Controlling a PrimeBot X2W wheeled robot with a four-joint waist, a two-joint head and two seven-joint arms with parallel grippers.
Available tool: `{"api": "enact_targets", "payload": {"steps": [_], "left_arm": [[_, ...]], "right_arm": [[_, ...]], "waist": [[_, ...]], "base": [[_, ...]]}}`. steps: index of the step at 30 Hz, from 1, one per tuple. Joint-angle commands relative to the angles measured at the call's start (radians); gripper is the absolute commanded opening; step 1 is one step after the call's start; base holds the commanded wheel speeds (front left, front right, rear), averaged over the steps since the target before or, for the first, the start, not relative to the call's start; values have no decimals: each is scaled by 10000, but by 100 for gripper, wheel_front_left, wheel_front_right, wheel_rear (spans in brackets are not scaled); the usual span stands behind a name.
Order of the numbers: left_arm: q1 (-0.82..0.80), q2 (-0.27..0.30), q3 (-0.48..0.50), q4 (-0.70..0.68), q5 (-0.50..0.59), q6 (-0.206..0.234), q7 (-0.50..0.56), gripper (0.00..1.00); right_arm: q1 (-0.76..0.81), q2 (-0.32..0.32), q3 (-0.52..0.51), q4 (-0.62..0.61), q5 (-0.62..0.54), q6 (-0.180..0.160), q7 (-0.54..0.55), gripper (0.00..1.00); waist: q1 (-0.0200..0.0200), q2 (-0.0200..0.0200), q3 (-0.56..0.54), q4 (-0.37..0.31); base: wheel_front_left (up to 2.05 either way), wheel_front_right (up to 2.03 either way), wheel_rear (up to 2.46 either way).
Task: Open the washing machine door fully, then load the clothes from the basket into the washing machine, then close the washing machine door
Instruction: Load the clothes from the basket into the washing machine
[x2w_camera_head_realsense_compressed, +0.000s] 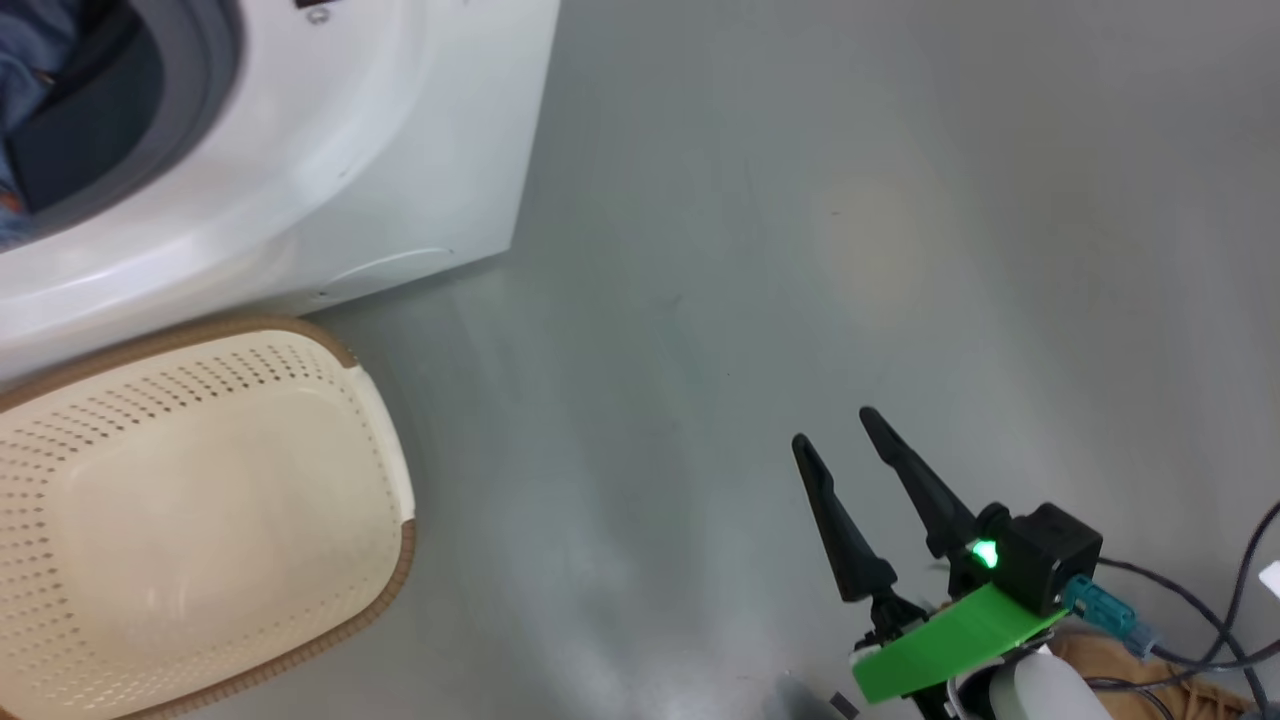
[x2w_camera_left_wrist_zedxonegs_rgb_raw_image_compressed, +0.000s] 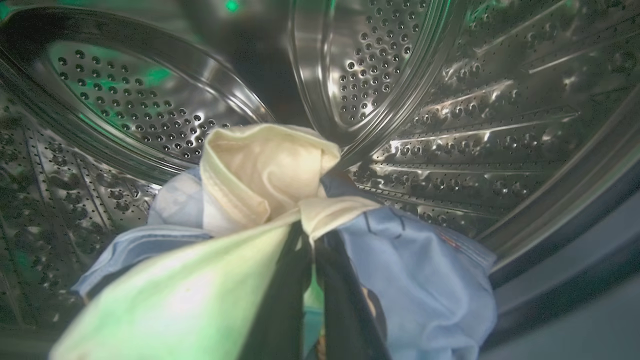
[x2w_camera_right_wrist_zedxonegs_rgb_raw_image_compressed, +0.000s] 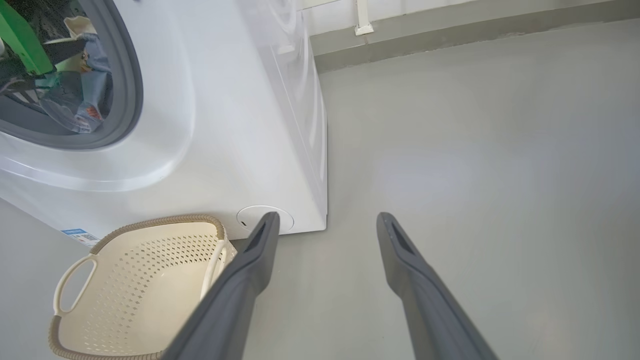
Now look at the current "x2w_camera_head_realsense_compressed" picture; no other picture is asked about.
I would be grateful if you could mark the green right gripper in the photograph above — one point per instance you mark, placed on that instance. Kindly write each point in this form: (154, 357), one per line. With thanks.
(940, 645)

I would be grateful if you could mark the blue cartoon print garment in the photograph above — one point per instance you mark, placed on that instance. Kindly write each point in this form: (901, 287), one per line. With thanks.
(25, 70)

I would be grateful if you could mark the white washing machine body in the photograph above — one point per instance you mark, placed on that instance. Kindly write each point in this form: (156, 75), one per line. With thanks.
(380, 130)

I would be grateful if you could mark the dark grey rectangular block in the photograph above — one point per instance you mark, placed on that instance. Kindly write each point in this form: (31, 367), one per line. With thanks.
(843, 704)

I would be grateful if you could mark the tan cloth garment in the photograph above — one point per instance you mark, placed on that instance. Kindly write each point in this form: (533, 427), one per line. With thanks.
(1200, 705)

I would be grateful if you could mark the small white tag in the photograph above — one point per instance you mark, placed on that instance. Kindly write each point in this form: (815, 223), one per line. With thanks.
(1270, 580)

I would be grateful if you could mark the round white filter cover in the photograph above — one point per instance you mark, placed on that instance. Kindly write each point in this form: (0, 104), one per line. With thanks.
(400, 275)

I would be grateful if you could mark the cream perforated laundry basket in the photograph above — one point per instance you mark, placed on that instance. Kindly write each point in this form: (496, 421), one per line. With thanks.
(200, 520)

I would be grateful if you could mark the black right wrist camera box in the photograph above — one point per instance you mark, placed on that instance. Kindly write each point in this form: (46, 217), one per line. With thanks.
(1050, 555)

